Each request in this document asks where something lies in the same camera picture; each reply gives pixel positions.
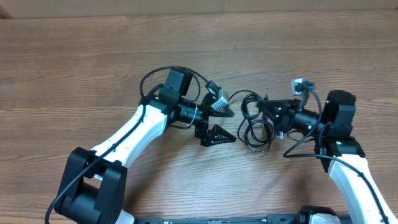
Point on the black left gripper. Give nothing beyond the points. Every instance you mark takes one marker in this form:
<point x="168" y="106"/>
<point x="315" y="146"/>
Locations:
<point x="207" y="137"/>

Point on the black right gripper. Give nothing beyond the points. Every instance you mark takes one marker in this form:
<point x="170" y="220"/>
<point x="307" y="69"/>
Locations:
<point x="287" y="109"/>

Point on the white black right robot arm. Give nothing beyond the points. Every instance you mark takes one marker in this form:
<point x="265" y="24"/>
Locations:
<point x="340" y="154"/>

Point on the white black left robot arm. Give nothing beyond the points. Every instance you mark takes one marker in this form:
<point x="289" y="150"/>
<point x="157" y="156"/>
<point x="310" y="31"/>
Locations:
<point x="93" y="184"/>

